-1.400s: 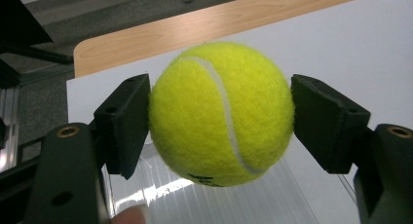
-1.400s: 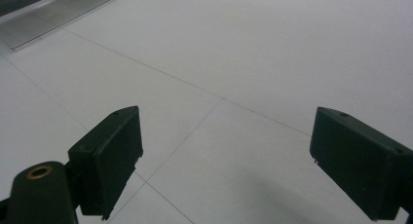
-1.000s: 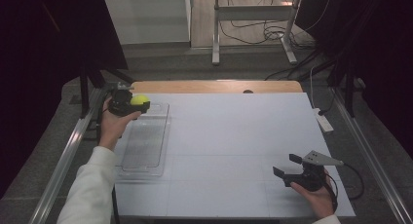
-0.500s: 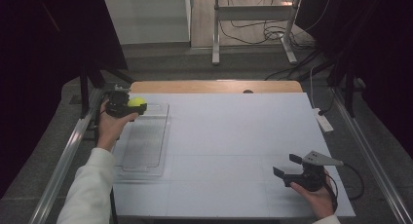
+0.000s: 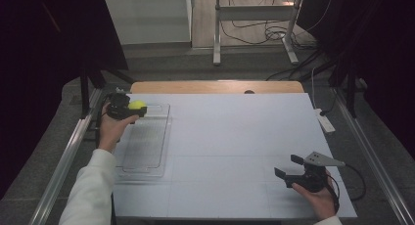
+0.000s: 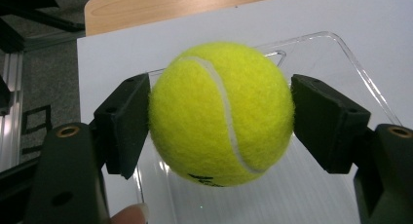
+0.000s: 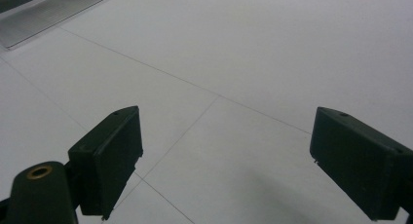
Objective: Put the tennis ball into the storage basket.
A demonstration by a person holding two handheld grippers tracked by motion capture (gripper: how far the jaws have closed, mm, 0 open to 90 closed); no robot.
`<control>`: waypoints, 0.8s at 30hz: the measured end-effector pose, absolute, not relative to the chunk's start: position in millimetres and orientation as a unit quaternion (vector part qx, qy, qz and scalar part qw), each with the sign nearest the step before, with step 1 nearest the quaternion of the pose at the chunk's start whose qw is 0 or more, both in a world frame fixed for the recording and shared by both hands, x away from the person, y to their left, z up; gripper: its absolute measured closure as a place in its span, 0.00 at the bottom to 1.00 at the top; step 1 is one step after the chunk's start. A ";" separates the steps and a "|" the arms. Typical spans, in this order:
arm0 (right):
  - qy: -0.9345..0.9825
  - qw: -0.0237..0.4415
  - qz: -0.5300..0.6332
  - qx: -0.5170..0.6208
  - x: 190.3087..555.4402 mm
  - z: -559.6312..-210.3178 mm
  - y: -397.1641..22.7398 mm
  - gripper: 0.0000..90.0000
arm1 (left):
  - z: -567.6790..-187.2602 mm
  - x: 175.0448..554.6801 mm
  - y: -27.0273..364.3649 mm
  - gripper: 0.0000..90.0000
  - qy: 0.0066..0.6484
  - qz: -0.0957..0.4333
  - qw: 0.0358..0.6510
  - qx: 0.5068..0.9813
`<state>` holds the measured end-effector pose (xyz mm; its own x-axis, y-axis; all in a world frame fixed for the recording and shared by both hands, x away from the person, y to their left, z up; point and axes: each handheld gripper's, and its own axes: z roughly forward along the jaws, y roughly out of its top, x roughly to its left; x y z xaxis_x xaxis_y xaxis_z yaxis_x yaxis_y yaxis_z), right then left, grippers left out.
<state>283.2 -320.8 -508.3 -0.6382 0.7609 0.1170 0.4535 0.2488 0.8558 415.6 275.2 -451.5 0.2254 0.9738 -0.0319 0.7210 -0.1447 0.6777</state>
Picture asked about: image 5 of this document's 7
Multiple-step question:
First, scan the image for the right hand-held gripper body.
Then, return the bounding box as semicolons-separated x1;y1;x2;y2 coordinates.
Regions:
284;151;347;194

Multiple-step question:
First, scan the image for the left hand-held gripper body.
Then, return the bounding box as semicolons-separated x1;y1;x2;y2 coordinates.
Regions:
106;91;141;121

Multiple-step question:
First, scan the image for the yellow tennis ball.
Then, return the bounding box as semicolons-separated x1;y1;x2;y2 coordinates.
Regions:
127;100;148;112

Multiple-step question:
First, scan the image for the clear plastic tray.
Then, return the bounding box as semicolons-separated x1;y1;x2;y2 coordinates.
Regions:
114;103;171;179

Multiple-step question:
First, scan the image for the person's right hand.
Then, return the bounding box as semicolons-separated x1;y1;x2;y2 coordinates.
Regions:
291;169;341;222

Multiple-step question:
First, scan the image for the person's left hand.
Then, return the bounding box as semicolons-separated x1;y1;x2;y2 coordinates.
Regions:
97;102;141;154

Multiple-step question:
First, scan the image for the black metal stand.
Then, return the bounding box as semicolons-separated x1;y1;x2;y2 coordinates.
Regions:
78;66;106;120
328;61;360;119

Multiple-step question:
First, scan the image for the white power strip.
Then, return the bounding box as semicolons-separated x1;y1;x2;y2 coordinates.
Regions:
314;108;337;134

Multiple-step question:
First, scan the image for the wooden table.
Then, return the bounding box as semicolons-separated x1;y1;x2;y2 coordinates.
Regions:
129;80;305;95

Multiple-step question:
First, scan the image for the white cabinet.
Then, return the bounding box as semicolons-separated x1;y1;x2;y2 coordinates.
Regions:
105;0;194;46

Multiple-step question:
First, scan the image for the dark curtain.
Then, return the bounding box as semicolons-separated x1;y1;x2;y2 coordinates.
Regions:
0;0;130;201
296;0;415;161

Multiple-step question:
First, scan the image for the black floor bracket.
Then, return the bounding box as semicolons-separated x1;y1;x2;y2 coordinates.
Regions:
82;118;102;142

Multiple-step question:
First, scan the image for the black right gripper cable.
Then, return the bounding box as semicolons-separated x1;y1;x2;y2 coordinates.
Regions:
325;163;367;214

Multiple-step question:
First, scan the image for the black plug cable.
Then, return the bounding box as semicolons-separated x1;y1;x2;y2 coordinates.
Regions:
320;87;338;117

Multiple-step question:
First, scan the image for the aluminium rail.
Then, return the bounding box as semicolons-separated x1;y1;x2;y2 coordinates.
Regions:
36;87;103;225
332;87;415;225

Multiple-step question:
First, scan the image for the white power strip cable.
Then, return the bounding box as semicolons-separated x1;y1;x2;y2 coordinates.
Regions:
310;66;319;111

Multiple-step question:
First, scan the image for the tangle of black floor cables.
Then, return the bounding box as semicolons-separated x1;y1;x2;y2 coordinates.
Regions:
220;0;329;47

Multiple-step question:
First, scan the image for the white metal desk frame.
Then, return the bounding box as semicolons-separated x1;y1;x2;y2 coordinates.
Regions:
212;0;305;67

